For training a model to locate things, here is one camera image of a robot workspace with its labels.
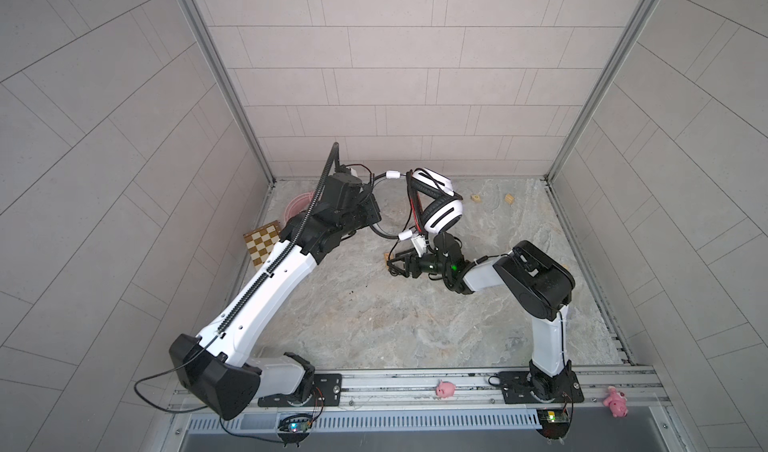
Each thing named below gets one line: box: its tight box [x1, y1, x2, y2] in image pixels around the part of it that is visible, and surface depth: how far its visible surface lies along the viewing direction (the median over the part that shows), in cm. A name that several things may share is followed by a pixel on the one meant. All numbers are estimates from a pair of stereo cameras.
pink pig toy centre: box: [435, 379, 456, 399], surface depth 72 cm
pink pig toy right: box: [603, 386, 628, 418], surface depth 69 cm
